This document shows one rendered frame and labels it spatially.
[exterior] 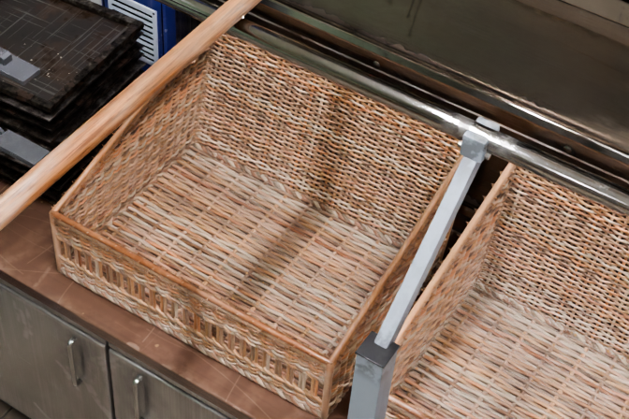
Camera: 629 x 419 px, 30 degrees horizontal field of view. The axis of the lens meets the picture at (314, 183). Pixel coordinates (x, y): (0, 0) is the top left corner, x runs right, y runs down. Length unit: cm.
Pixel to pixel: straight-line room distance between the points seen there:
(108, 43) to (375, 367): 90
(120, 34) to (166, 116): 17
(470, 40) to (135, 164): 65
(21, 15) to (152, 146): 34
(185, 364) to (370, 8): 66
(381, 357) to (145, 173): 81
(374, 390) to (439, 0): 68
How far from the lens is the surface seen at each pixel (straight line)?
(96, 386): 219
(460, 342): 201
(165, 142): 219
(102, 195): 209
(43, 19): 222
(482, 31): 190
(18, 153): 153
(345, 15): 200
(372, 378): 154
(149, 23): 230
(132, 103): 146
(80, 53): 213
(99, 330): 202
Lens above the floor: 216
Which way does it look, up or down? 45 degrees down
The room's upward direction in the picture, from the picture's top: 5 degrees clockwise
